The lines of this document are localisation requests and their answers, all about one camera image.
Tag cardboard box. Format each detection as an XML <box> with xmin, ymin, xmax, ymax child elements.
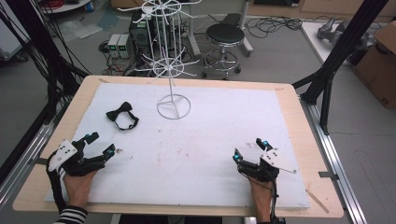
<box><xmin>353</xmin><ymin>21</ymin><xmax>396</xmax><ymax>110</ymax></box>

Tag black floor cables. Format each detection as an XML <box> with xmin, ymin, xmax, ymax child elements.
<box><xmin>244</xmin><ymin>15</ymin><xmax>304</xmax><ymax>40</ymax></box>

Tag black gripper strap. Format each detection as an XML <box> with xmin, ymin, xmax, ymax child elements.
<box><xmin>45</xmin><ymin>151</ymin><xmax>68</xmax><ymax>215</ymax></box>

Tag black computer tower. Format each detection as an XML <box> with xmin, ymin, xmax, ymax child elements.
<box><xmin>128</xmin><ymin>10</ymin><xmax>158</xmax><ymax>62</ymax></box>

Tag white desk leg frame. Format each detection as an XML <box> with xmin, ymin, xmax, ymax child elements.
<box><xmin>185</xmin><ymin>0</ymin><xmax>255</xmax><ymax>60</ymax></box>

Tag aluminium rail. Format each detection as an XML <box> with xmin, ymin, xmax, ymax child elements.
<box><xmin>0</xmin><ymin>119</ymin><xmax>57</xmax><ymax>211</ymax></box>
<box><xmin>299</xmin><ymin>95</ymin><xmax>369</xmax><ymax>224</ymax></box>

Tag black round stool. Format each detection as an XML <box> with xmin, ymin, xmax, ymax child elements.
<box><xmin>201</xmin><ymin>22</ymin><xmax>247</xmax><ymax>81</ymax></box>

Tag person's left hand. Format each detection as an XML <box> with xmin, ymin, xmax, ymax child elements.
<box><xmin>62</xmin><ymin>169</ymin><xmax>99</xmax><ymax>209</ymax></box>

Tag grey device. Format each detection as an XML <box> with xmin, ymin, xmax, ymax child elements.
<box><xmin>317</xmin><ymin>17</ymin><xmax>378</xmax><ymax>52</ymax></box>

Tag round white table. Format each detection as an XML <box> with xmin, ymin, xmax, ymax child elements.
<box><xmin>39</xmin><ymin>0</ymin><xmax>93</xmax><ymax>15</ymax></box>

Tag black bow tie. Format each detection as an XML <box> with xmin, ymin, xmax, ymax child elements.
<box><xmin>106</xmin><ymin>101</ymin><xmax>140</xmax><ymax>132</ymax></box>

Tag black metal frame stand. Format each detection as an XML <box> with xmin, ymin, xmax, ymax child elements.
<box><xmin>291</xmin><ymin>0</ymin><xmax>390</xmax><ymax>136</ymax></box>
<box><xmin>0</xmin><ymin>0</ymin><xmax>92</xmax><ymax>125</ymax></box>

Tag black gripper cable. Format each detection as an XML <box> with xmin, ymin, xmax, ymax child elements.
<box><xmin>269</xmin><ymin>178</ymin><xmax>286</xmax><ymax>224</ymax></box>

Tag white foam mat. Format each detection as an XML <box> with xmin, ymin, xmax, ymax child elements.
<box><xmin>45</xmin><ymin>82</ymin><xmax>311</xmax><ymax>210</ymax></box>

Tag grey bench power supply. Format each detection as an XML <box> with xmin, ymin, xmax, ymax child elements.
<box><xmin>106</xmin><ymin>33</ymin><xmax>121</xmax><ymax>59</ymax></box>
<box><xmin>118</xmin><ymin>34</ymin><xmax>133</xmax><ymax>60</ymax></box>

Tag grey tape strip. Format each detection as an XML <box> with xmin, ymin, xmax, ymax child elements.
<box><xmin>318</xmin><ymin>171</ymin><xmax>340</xmax><ymax>182</ymax></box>

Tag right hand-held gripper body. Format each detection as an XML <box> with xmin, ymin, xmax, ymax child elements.
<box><xmin>237</xmin><ymin>147</ymin><xmax>299</xmax><ymax>183</ymax></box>

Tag thin wooden stick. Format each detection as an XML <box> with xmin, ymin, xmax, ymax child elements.
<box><xmin>305</xmin><ymin>189</ymin><xmax>331</xmax><ymax>215</ymax></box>

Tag white wire display rack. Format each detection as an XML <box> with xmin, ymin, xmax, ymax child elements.
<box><xmin>117</xmin><ymin>0</ymin><xmax>203</xmax><ymax>120</ymax></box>

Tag person's right hand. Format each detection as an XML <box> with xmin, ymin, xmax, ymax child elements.
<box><xmin>247</xmin><ymin>177</ymin><xmax>276</xmax><ymax>217</ymax></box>

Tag wooden table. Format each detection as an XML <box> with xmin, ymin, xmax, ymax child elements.
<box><xmin>12</xmin><ymin>75</ymin><xmax>345</xmax><ymax>218</ymax></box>

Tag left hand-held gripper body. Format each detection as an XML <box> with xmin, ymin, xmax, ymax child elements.
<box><xmin>48</xmin><ymin>138</ymin><xmax>106</xmax><ymax>177</ymax></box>

